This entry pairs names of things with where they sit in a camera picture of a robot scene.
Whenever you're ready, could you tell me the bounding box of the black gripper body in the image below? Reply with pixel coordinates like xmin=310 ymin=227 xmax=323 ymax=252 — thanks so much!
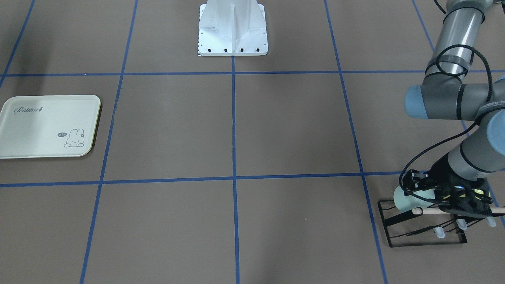
xmin=428 ymin=158 xmax=493 ymax=218

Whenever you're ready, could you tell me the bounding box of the green cup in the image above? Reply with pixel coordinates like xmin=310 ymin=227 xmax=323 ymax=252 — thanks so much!
xmin=393 ymin=186 xmax=435 ymax=213

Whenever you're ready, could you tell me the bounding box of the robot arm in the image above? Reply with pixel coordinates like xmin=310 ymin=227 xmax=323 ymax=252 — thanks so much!
xmin=398 ymin=0 xmax=504 ymax=219

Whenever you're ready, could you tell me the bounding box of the cream rabbit tray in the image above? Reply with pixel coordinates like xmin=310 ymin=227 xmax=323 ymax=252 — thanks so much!
xmin=0 ymin=95 xmax=101 ymax=159

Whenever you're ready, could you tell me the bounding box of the black wire cup rack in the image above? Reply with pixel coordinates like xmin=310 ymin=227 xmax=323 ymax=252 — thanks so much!
xmin=377 ymin=200 xmax=504 ymax=248

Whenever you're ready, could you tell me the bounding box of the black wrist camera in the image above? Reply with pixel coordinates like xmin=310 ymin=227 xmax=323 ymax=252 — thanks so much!
xmin=400 ymin=169 xmax=436 ymax=192

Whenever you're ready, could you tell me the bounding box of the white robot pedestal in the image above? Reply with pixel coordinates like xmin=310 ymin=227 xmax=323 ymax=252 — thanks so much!
xmin=197 ymin=0 xmax=269 ymax=56

